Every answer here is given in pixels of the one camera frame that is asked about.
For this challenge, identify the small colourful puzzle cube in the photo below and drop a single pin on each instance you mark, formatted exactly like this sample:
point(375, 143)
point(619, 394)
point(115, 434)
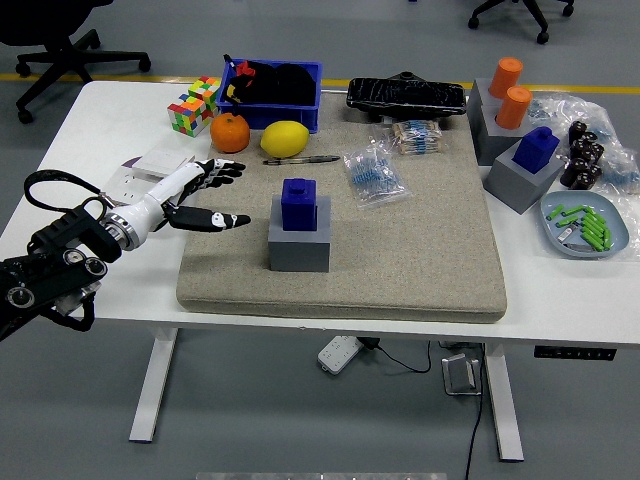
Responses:
point(204, 90)

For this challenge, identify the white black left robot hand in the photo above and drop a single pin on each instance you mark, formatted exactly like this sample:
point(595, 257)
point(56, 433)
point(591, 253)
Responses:
point(160, 192)

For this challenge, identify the dark brown capacitor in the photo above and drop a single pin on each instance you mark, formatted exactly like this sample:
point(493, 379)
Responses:
point(572, 171)
point(590, 140)
point(586, 179)
point(596, 152)
point(578, 132)
point(580, 150)

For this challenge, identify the black office chair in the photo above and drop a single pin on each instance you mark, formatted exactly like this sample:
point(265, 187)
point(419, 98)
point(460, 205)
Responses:
point(60, 50)
point(530, 12)

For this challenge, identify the white table leg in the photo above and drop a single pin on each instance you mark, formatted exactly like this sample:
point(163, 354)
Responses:
point(505, 410)
point(155, 385)

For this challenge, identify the white power strip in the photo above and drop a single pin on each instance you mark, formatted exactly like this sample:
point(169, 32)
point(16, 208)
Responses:
point(339, 354)

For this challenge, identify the blue square seal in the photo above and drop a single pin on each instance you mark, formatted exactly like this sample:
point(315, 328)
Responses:
point(535, 152)
point(299, 210)

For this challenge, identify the crumpled clear plastic bag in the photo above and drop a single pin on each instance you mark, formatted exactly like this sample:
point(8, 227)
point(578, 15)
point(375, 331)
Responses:
point(622, 172)
point(565, 112)

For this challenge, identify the black silver pen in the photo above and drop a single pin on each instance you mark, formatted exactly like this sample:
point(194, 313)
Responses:
point(305, 160)

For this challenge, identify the orange cylinder seal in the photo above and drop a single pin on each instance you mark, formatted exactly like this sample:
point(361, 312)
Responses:
point(505, 77)
point(514, 107)

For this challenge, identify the large colourful puzzle cube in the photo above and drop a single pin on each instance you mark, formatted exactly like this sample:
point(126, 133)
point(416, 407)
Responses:
point(189, 117)

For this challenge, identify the blue-grey shallow tray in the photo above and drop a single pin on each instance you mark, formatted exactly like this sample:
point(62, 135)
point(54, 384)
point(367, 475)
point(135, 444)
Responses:
point(612, 220)

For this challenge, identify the silver metal stand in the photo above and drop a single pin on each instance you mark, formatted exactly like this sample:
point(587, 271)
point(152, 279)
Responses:
point(460, 375)

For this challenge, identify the black rear-view mirror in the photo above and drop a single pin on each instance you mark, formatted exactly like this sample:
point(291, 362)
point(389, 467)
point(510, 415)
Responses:
point(405, 97)

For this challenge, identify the clear bag of blue resistors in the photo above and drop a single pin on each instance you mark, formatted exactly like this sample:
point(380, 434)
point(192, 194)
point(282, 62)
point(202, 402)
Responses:
point(375, 175)

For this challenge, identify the black table control panel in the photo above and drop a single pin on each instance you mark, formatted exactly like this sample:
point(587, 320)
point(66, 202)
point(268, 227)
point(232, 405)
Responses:
point(575, 353)

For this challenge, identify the yellow lemon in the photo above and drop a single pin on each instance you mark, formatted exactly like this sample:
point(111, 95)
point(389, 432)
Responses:
point(285, 140)

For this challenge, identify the taped resistor bundle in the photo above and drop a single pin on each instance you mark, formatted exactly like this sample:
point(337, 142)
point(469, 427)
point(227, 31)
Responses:
point(415, 137)

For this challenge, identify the white wall switch plate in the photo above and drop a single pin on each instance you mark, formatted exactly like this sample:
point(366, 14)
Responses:
point(160, 161)

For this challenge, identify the grey cube seal holder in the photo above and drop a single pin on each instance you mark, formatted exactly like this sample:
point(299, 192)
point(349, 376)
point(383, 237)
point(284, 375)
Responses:
point(495, 145)
point(515, 190)
point(477, 100)
point(299, 252)

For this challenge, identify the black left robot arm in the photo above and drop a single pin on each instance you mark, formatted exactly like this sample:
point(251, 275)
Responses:
point(60, 280)

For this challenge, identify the grey-brown fabric mat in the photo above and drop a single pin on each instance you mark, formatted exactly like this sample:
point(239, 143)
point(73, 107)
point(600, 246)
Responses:
point(400, 260)

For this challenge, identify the white wall socket plate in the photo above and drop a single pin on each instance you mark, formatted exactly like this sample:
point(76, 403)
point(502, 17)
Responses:
point(122, 187)

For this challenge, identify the green cylinder cell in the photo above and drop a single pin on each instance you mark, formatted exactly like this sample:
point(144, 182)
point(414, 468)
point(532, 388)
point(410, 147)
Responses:
point(567, 221)
point(597, 219)
point(594, 227)
point(554, 212)
point(606, 240)
point(575, 210)
point(595, 239)
point(591, 211)

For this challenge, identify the orange fruit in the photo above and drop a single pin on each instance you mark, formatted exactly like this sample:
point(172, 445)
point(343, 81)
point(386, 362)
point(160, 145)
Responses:
point(230, 134)

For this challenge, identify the blue plastic bin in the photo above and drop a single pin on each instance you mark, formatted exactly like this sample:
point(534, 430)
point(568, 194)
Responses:
point(280, 116)

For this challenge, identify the silver usb stick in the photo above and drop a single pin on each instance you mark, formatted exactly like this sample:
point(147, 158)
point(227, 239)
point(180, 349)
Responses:
point(569, 234)

